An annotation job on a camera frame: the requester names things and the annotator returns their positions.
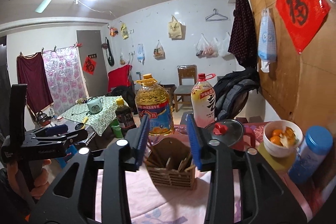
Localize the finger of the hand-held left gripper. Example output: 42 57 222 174
25 124 69 139
34 129 88 147

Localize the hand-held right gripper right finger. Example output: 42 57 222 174
186 113 307 224

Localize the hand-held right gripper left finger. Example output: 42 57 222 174
26 114 150 224

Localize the bunch of wooden chopsticks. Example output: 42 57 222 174
144 141 196 172

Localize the wooden chopstick holder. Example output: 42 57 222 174
143 136 197 191

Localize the person's left hand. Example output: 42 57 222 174
7 158 52 197

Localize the green plastic bucket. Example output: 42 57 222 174
110 119 124 138

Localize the dark soy sauce bottle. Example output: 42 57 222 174
115 98 137 137

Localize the large cooking oil bottle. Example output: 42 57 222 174
134 73 175 137

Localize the mint green rice cooker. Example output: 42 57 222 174
86 97 103 115

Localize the white red-capped drink bottle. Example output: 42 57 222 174
190 73 217 128

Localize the table with green cloth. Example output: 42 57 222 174
60 95 124 137

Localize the glass pot lid red knob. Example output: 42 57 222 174
205 119 245 148

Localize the black clothes pile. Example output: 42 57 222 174
106 86 137 109

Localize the pink floral plastic curtain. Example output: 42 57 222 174
42 46 87 114

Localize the dark red hanging cloth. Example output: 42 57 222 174
16 52 54 112

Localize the black jacket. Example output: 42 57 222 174
213 68 260 121

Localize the wooden chair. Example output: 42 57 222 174
173 65 198 112

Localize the red paper on door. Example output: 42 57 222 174
83 57 96 75

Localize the white bowl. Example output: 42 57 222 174
263 120 304 158

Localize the milk powder can gold lid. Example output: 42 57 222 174
257 141 297 172

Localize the hanging bag with water bottle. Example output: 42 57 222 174
136 43 146 63

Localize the black hanging racket cover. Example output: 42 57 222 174
102 36 115 66

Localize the hanging bag of snacks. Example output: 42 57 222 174
154 40 166 60

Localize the clear plastic bag with food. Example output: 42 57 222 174
196 34 219 57

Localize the grey door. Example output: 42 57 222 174
76 29 111 99

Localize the tangerine peel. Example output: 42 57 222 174
282 126 297 147

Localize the white plastic bag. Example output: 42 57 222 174
217 31 233 57

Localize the yellow hanging bag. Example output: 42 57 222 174
120 23 130 39

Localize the round wooden board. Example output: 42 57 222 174
247 0 336 135

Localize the beige tote bag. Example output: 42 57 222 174
168 15 186 39

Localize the dark dotted garment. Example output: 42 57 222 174
228 0 259 68

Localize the blue plastic canister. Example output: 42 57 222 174
288 126 334 185

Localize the blue white hanging package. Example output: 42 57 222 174
257 8 277 73

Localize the red paper decoration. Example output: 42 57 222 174
276 0 331 54

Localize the yellow handled small pan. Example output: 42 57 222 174
75 116 88 131

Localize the wire clothes hanger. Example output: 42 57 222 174
205 8 228 22

